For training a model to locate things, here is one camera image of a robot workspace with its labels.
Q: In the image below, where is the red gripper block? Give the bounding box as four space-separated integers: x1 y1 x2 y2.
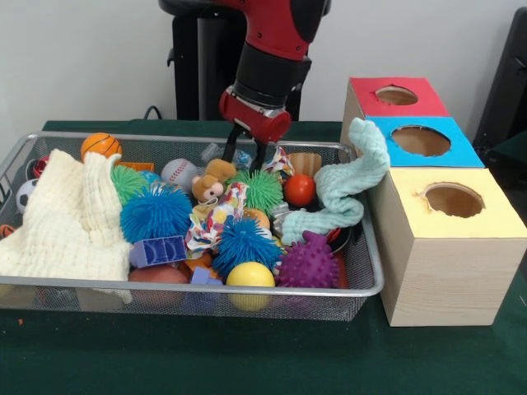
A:
219 86 292 172

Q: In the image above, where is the orange smooth ball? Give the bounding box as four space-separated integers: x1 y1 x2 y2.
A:
283 174 317 207

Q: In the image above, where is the brown plush monkey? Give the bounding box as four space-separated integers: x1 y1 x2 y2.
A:
191 159 238 205

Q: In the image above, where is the green rubber koosh ball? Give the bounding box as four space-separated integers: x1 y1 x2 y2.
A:
226 169 285 216

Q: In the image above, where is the black cable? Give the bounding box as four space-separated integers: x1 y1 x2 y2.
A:
142 105 178 121

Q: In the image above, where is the yellow smooth ball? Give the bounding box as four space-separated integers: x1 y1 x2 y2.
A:
226 261 276 312

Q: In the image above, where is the purple spiky ball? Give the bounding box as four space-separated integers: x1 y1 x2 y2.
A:
274 231 342 289

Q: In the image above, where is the mint green waffle cloth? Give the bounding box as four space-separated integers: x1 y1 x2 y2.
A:
282 118 391 246

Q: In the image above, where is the clear mesh bin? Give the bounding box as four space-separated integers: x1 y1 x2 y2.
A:
0 130 386 323

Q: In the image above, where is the crushed clear plastic bottle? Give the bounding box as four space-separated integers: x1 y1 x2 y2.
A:
200 142 253 169

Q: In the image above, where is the orange toy basketball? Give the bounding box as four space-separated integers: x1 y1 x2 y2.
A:
81 132 124 162

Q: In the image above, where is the cream waffle cloth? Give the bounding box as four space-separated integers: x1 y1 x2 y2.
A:
0 148 133 305

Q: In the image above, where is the white toy baseball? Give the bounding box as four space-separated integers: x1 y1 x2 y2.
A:
161 158 200 186

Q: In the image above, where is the blue rubber koosh ball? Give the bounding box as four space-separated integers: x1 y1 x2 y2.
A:
119 183 194 244
212 216 284 279

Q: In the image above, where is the wooden box with three holes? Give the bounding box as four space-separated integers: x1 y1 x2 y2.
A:
339 76 527 328

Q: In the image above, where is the dark green table cloth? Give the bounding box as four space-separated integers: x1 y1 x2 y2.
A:
485 131 527 182
0 118 527 395

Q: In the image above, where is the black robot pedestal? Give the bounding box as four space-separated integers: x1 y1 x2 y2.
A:
158 0 333 122

